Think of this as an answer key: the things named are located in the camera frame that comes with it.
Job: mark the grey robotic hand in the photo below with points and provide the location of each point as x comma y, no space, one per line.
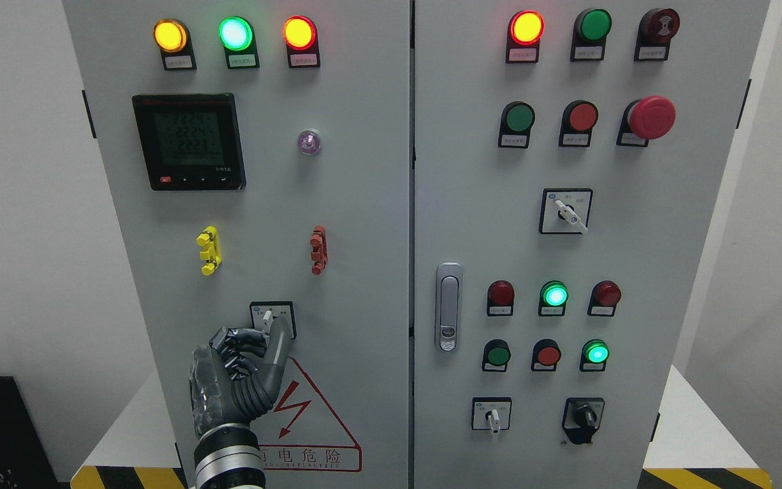
236,378

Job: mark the white rotary selector switch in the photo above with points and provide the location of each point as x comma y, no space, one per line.
264,312

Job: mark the silver black robot forearm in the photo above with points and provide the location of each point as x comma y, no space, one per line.
228,456

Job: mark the green lit indicator light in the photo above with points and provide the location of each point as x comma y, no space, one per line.
239,43

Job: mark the yellow indicator light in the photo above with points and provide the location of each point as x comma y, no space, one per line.
174,42

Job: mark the red electric hazard sticker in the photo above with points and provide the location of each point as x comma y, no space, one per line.
302,432

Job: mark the yellow terminal connector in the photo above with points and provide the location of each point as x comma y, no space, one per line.
208,242

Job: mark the red terminal connector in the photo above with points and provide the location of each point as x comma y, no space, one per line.
319,253

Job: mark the left grey cabinet door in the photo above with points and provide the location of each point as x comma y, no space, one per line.
352,321

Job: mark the grey cabinet door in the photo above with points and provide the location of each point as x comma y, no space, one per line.
480,205
352,321

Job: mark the black digital power meter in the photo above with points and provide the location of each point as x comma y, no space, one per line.
190,142

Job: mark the clear white indicator lamp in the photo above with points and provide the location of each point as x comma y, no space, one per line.
309,142

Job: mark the green push button lower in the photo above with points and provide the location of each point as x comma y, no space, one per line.
496,356

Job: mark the green push button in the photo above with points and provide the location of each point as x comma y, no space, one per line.
515,125
591,27
496,356

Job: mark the dark red indicator left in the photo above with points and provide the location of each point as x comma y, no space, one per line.
500,297

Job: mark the dark red indicator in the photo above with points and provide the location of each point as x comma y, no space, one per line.
500,297
604,300

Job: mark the red push button lower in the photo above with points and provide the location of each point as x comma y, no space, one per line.
546,355

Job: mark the red push button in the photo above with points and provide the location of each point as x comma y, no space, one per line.
546,355
577,122

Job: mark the green lit indicator middle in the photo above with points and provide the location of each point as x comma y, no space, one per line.
553,299

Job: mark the red lit indicator light left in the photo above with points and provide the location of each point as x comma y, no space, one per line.
301,38

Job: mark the red lit indicator light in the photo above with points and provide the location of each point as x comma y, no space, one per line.
525,29
301,38

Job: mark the green lit button lower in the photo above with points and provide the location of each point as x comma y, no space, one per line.
594,355

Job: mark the dark red indicator right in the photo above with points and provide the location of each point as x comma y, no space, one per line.
604,300

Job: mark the green push button middle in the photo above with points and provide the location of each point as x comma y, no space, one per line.
515,125

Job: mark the right grey cabinet door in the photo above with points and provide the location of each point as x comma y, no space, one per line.
480,205

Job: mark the red push button middle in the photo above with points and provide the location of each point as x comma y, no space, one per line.
577,122

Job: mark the red lit indicator light right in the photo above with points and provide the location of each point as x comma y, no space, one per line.
525,29

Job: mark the white platform with hazard stripes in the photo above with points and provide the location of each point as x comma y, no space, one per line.
691,447

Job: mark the red emergency stop button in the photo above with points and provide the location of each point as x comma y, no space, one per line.
645,119

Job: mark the green push button top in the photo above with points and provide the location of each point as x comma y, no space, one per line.
591,27

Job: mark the dark red buzzer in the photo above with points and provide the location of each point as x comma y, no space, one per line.
656,30

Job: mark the silver door lock handle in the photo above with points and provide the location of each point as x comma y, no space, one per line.
447,306

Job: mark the white selector switch lower right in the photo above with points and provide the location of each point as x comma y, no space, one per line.
491,414

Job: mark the black rotary knob switch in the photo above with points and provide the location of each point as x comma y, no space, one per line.
581,418

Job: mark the white selector switch upper right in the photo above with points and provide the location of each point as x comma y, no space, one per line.
565,210

